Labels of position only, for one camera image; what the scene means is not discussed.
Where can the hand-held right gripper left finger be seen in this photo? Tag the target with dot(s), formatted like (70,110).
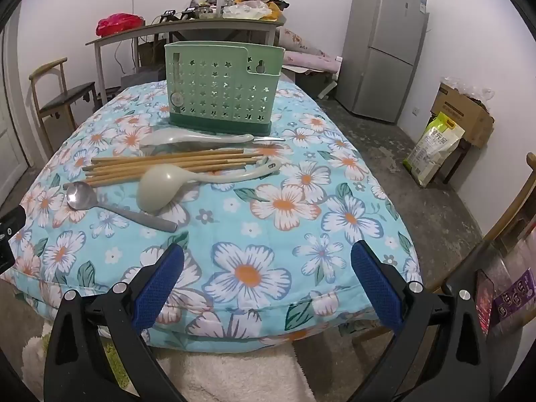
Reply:
(161,284)

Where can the yellow-white rice bag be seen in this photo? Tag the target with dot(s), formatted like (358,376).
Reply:
(435,150)

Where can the metal spoon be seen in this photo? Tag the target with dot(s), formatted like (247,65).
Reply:
(79,196)

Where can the blue floral quilt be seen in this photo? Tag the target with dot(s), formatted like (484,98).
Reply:
(259,226)

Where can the cardboard box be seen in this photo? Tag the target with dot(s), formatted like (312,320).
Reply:
(456,109)

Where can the yellow bag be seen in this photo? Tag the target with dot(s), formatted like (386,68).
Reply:
(276,11)

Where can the silver refrigerator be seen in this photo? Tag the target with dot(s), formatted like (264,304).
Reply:
(385,50)

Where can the pale green rice spoon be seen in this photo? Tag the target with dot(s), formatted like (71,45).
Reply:
(167,137)

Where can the purple packet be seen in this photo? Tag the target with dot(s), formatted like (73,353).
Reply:
(515,295)

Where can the wooden chair with dark seat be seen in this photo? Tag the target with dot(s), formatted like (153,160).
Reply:
(67,94)

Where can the white fluffy rug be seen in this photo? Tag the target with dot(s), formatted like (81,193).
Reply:
(234,372)

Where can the pink rolled mat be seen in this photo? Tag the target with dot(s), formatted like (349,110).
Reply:
(310,65)

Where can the white plastic bag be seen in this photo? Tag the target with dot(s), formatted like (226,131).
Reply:
(247,10)

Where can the red plastic bag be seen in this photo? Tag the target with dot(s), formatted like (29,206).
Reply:
(119,25)

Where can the black device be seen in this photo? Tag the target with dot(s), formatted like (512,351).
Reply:
(167,16)
(188,13)

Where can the white door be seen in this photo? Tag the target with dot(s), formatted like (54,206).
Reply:
(8,134)

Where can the pale green ladle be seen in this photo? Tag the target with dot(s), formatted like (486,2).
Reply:
(159,190)

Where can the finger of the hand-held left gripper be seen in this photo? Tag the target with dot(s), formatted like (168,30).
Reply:
(10,224)

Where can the red glossy packet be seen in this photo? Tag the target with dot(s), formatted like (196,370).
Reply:
(485,301)

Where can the bundle of bamboo chopsticks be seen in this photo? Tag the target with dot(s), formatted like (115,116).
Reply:
(167,165)

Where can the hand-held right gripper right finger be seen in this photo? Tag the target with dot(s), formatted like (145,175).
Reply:
(377,284)

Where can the dark wooden stool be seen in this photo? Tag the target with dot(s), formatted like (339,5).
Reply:
(458,163)

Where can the floral rolled cloth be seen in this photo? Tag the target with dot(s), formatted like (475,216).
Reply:
(297,39)

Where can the green plastic utensil holder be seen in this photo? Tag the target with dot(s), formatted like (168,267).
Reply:
(217,88)

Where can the grey table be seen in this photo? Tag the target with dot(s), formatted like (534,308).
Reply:
(188,25)

